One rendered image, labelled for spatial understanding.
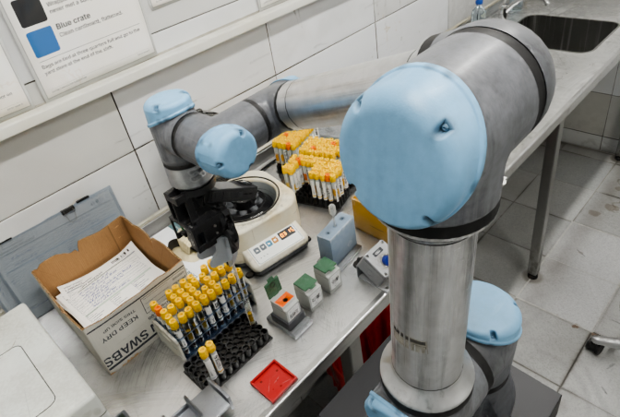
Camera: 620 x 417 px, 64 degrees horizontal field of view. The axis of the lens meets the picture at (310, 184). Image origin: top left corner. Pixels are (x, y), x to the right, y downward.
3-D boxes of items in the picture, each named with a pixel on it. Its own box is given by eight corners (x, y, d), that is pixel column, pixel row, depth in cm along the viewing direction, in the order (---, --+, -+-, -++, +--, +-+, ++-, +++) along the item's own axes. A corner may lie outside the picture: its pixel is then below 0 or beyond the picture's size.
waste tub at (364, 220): (393, 248, 124) (391, 217, 118) (353, 227, 132) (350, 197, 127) (425, 220, 130) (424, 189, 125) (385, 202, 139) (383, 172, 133)
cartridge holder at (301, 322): (296, 340, 105) (293, 329, 103) (267, 321, 111) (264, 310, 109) (313, 323, 108) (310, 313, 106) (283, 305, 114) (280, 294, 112)
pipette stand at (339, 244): (339, 273, 119) (335, 243, 113) (316, 264, 123) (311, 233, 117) (362, 248, 125) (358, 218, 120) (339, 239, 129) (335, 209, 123)
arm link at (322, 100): (580, -28, 45) (272, 65, 83) (528, 11, 39) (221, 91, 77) (605, 90, 49) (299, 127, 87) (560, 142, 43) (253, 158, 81)
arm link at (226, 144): (271, 108, 70) (223, 93, 77) (208, 144, 64) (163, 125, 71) (281, 155, 75) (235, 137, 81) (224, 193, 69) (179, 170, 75)
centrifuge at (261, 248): (245, 288, 120) (234, 250, 113) (193, 232, 141) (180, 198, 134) (323, 239, 130) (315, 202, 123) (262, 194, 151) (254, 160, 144)
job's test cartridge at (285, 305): (290, 329, 106) (285, 309, 102) (274, 319, 109) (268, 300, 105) (303, 316, 108) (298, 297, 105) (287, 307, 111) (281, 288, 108)
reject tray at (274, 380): (273, 404, 94) (272, 402, 94) (250, 384, 98) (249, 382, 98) (298, 379, 98) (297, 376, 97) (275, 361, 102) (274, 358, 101)
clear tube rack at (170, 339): (185, 364, 104) (175, 343, 100) (160, 340, 111) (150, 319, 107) (257, 303, 115) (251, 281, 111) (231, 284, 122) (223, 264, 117)
